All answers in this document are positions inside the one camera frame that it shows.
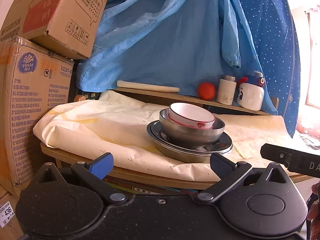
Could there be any white red-rimmed ceramic bowl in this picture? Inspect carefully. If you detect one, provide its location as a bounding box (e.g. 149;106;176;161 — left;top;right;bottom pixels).
169;102;216;129

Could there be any white water bottle blue lid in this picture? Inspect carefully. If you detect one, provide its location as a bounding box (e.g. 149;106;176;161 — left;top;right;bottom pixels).
236;70;265;111

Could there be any red tomato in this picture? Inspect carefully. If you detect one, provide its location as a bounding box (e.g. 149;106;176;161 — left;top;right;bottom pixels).
197;82;216;101

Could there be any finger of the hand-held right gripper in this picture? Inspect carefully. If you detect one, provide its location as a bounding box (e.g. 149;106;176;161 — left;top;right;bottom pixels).
260;144;292;172

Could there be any cream tablecloth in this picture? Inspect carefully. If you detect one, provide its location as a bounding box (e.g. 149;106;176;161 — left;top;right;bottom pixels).
33;90;300;182

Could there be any rumpled bedding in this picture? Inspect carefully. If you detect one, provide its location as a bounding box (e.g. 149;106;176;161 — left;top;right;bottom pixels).
295;122;320;150

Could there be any stainless steel bowl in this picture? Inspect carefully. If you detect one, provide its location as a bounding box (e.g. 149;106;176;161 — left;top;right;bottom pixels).
159;108;225;145

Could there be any blue polka dot fabric wardrobe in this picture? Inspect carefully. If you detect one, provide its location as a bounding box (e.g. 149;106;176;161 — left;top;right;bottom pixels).
225;0;300;138

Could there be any light blue striped coat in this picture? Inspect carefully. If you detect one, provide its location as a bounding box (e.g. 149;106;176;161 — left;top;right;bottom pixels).
76;0;278;117

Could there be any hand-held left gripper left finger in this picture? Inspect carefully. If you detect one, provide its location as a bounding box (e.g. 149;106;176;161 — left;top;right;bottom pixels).
27;152;129;204

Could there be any cream rolling pin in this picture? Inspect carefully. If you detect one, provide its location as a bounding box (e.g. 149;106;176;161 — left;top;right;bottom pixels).
117;79;180;93

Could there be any person's right hand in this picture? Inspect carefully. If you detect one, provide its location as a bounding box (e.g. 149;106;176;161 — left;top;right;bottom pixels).
306;181;320;228

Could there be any wooden shelf board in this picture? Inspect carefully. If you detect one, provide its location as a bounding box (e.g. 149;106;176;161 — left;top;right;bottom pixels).
110;87;279;116

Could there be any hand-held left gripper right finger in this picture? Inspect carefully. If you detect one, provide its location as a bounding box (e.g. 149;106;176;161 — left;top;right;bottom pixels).
194;152;292;204

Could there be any black lattice rack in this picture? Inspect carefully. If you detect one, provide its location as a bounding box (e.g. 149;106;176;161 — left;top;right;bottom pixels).
74;90;103;103

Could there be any cardboard box with price sticker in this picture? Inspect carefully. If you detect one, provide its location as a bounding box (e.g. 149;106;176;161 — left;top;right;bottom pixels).
0;186;27;240

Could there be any stainless steel plate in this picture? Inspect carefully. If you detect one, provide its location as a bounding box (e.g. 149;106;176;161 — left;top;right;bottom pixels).
147;120;233;155
151;140;233;164
155;142;233;157

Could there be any white thermos cup steel lid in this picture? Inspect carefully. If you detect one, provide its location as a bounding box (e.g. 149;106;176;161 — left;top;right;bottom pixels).
216;74;237;105

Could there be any large printed cardboard box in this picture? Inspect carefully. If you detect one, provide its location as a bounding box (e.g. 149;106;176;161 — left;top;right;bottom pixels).
0;36;75;198

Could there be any open brown cardboard box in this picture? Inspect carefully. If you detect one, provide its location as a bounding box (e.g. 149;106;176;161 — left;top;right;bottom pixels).
9;0;114;60

